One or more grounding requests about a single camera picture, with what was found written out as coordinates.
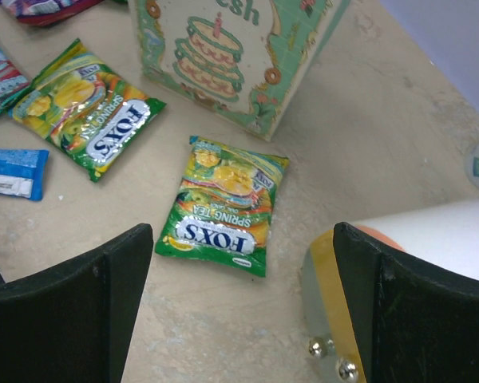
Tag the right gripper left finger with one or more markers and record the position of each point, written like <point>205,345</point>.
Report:
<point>73,322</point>

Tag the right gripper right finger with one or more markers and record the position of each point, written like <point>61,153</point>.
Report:
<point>413,321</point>

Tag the blue snack packet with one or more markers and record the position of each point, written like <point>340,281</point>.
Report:
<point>22,171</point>

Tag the green Fox's bag right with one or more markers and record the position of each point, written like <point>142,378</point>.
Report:
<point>223,208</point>

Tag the green fox's bag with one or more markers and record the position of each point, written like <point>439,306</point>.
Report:
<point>223,208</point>
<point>85,109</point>

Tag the green Fox's bag centre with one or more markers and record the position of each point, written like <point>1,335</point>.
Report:
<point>85,109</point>

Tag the green cake paper bag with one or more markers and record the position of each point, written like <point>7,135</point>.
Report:
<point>241,59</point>

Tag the purple snack bag lower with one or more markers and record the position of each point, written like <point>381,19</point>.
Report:
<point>42,13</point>

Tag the white cylinder striped lid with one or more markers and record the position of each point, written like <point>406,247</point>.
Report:
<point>446,236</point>

